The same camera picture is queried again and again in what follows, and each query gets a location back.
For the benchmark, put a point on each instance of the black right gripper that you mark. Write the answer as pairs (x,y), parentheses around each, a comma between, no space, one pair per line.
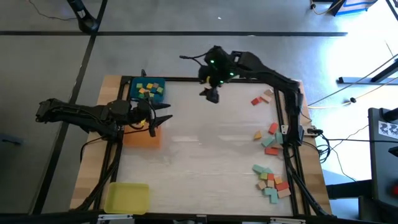
(217,68)

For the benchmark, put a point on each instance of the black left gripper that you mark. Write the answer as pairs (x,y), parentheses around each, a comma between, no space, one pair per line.
(140,110)

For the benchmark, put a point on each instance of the yellow wooden cube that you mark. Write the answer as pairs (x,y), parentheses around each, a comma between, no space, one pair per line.
(149,86)

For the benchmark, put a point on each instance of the yellow wooden wedge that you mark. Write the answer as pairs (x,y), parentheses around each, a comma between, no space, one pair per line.
(257,136)

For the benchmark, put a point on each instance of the red wooden cube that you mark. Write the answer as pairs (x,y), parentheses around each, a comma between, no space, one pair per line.
(270,176)

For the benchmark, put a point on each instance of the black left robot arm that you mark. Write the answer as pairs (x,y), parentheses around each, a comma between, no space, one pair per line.
(68,113)

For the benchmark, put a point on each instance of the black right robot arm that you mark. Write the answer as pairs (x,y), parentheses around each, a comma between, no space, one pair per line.
(280,82)

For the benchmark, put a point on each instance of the orange plastic tray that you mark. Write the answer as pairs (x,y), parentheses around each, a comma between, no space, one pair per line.
(140,140)

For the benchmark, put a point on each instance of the blue plastic tray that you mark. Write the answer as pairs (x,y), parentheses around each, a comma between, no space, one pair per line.
(132,91)

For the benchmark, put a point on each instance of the black clamp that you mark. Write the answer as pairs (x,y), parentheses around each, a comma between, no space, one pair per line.
(143,73)

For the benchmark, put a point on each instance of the red triangular wooden block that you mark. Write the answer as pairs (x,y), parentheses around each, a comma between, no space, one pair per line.
(256,101)

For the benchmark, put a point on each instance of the tan wooden block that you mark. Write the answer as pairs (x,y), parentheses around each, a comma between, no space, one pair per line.
(284,193)
(277,146)
(265,98)
(268,92)

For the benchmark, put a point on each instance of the yellow plastic tray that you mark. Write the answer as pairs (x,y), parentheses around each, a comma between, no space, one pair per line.
(127,199)

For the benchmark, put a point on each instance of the small teal wooden block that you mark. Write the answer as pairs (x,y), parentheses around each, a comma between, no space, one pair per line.
(268,170)

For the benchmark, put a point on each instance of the small connector box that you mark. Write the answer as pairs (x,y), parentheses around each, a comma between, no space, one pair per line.
(312,131)

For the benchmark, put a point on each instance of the black stand base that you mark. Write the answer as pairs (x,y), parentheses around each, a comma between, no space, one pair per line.
(87,23)

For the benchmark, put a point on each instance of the small black knob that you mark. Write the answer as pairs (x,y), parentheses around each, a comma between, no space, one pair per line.
(353,100)

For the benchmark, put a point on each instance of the black stand foot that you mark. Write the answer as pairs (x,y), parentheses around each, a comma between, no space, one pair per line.
(357,80)

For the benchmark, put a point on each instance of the black floor beam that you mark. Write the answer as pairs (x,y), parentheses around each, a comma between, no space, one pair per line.
(348,189)

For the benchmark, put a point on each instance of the blue box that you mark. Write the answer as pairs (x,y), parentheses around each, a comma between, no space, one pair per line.
(357,6)

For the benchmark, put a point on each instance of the white black sticker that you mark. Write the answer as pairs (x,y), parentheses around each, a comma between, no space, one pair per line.
(388,129)

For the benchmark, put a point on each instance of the black machine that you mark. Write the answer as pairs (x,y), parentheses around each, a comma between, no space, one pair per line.
(382,161)

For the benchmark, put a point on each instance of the black table frame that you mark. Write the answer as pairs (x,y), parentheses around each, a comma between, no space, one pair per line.
(186,79)

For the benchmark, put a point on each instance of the white bracket plate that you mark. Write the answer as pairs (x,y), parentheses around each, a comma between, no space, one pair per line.
(284,129)

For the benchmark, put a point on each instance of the small silver bracket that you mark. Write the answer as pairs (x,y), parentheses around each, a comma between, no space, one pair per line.
(201,215)

